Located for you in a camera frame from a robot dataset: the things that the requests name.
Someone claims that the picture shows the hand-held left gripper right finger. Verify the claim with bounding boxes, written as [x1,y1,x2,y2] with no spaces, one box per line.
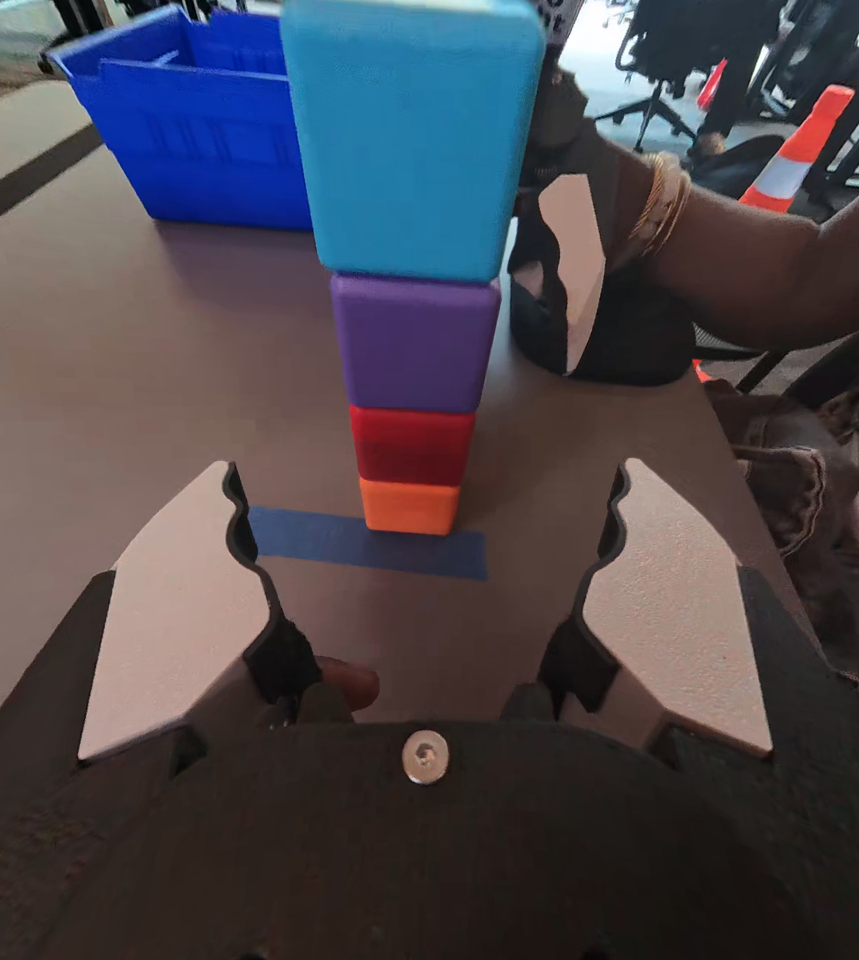
[538,456,776,759]

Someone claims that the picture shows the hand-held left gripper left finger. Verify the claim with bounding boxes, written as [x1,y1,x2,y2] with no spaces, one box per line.
[77,459,324,764]

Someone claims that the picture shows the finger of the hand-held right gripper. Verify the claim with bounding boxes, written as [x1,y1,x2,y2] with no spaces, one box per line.
[536,172,611,378]

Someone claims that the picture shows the teal foam cube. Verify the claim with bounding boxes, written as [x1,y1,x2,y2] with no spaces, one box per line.
[280,0,548,283]

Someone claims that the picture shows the purple foam cube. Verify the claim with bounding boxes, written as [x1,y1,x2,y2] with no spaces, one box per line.
[329,273,504,416]

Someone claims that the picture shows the red foam cube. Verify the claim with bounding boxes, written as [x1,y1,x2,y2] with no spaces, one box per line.
[348,405,478,488]

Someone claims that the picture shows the orange foam cube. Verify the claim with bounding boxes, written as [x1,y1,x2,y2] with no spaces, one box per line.
[359,477,463,537]

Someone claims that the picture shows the blue plastic bin with tag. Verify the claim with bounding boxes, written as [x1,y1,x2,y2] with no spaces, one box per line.
[47,6,316,232]

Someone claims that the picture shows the person's right forearm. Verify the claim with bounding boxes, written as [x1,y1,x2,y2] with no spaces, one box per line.
[647,153,859,354]

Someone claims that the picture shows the black office chair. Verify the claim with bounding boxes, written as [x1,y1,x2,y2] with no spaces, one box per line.
[593,0,704,155]

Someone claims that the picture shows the blue tape strip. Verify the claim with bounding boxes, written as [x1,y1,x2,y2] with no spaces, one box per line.
[247,506,490,582]

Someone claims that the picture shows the orange traffic cone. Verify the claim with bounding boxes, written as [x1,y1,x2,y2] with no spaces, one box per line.
[737,84,858,216]
[694,57,732,114]

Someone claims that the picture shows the gold bracelets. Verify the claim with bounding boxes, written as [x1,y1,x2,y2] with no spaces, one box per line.
[626,148,695,261]

